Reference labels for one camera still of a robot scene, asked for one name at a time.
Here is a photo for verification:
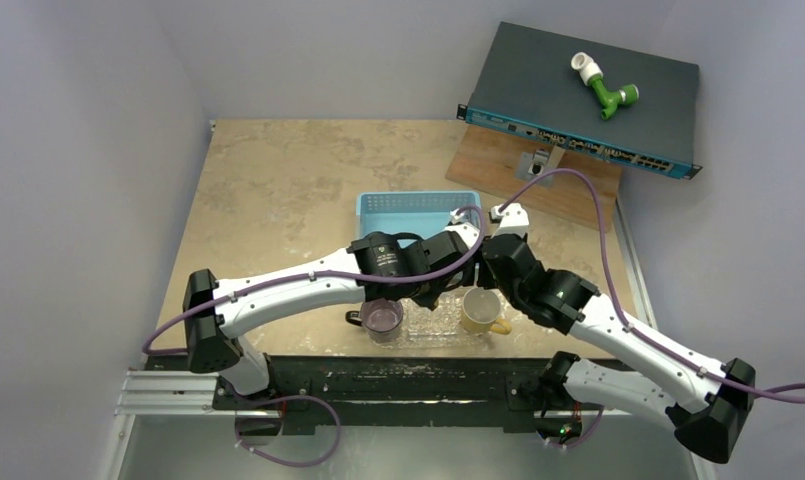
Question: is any light blue perforated basket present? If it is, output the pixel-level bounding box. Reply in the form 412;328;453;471
347;190;482;251

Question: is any yellow mug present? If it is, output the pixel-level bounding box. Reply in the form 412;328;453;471
460;288;512;335

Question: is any textured clear oval tray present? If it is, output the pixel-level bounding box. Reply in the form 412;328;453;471
347;288;512;348

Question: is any clear textured square dish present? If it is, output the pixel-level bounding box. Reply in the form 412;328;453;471
401;290;474;348

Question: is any purple mug black handle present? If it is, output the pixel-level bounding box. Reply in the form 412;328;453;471
344;299;404;344

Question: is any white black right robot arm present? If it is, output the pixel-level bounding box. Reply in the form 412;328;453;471
480;234;756;464

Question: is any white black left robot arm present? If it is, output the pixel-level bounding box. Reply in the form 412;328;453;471
184;222;484;409

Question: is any wooden board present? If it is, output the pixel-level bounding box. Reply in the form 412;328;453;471
445;125;623;230

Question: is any green white pipe fitting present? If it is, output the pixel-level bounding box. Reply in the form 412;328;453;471
570;52;640;120

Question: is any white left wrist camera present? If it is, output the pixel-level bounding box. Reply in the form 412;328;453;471
444;208;481;246

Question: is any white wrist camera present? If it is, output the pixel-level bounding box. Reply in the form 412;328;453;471
488;203;530;238
444;208;481;246

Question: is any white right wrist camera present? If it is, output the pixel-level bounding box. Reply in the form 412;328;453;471
488;203;530;238

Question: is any grey metal camera mount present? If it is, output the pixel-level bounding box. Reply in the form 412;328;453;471
515;147;566;182

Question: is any dark grey network switch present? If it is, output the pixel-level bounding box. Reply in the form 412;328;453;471
456;22;702;180

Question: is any black metal base frame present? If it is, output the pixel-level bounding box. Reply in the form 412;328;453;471
143;355;615;436

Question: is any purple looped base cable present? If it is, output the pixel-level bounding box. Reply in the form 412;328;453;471
234;395;342;470

